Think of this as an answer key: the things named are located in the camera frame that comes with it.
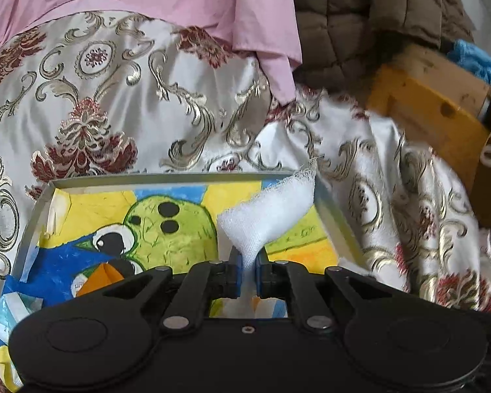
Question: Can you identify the grey tray with parrot picture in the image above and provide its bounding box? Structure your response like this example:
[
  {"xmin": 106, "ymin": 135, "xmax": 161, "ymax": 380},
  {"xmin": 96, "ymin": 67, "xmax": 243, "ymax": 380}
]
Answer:
[{"xmin": 10, "ymin": 170, "xmax": 368, "ymax": 320}]

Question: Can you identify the light blue white cloth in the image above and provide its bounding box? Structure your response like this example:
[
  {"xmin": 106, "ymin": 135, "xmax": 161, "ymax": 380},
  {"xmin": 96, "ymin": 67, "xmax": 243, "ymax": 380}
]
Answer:
[{"xmin": 0, "ymin": 279, "xmax": 45, "ymax": 346}]

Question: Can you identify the wooden bed frame right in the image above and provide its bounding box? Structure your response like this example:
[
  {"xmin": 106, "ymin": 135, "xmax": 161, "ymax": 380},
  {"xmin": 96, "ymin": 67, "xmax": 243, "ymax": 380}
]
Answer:
[{"xmin": 366, "ymin": 44, "xmax": 491, "ymax": 190}]

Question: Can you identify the white gauze cloth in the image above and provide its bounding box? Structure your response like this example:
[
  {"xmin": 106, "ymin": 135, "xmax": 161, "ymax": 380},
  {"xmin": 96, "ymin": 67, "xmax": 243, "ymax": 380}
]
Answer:
[{"xmin": 216, "ymin": 159, "xmax": 318, "ymax": 303}]

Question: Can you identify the floral satin bedspread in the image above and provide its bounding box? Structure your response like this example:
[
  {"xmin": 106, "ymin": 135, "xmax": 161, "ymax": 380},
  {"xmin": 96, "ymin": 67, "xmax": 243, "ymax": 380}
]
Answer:
[{"xmin": 0, "ymin": 10, "xmax": 491, "ymax": 393}]

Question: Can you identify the brown quilted jacket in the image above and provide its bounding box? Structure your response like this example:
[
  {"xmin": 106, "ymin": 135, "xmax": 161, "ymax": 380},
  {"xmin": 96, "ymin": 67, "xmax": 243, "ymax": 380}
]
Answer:
[{"xmin": 293, "ymin": 0, "xmax": 474, "ymax": 90}]

